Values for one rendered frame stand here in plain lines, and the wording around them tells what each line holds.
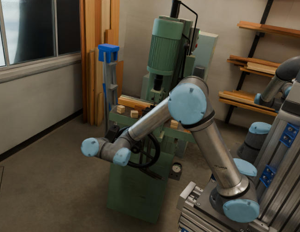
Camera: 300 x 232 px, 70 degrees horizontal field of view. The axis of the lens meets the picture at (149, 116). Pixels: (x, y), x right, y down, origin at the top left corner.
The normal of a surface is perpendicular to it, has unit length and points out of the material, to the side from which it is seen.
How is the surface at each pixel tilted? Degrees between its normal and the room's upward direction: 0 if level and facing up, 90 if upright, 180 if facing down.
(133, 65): 90
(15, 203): 0
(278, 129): 90
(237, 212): 96
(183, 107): 84
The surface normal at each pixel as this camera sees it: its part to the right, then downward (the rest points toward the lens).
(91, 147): -0.18, -0.08
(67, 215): 0.15, -0.88
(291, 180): -0.57, 0.29
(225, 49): -0.34, 0.38
